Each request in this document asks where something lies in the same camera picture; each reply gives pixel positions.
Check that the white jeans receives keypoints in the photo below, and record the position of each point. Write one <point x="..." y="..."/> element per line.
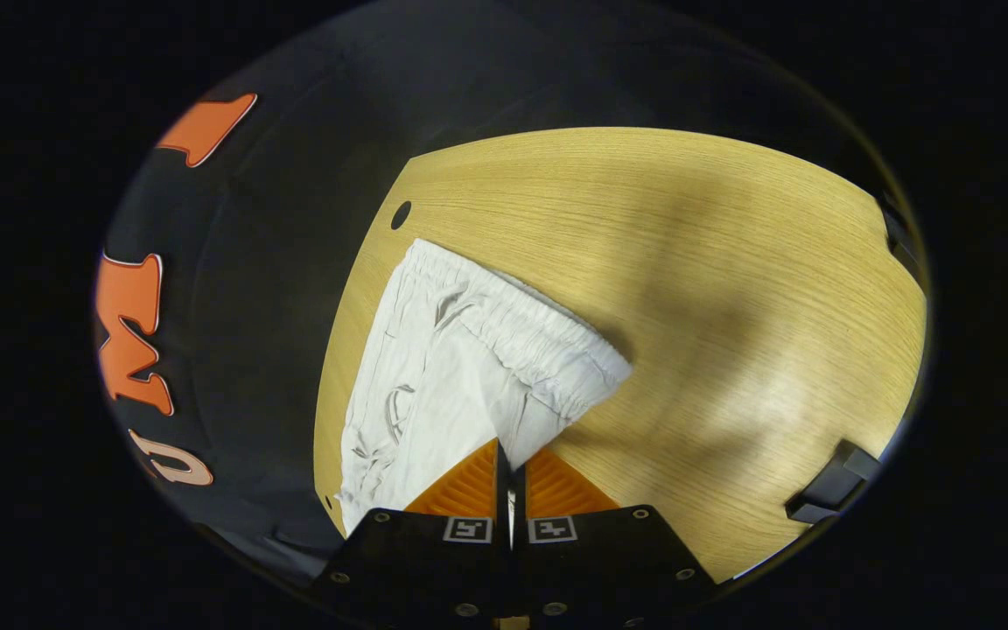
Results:
<point x="460" y="367"/>

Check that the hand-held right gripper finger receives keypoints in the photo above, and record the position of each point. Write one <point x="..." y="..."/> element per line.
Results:
<point x="502" y="499"/>
<point x="519" y="499"/>

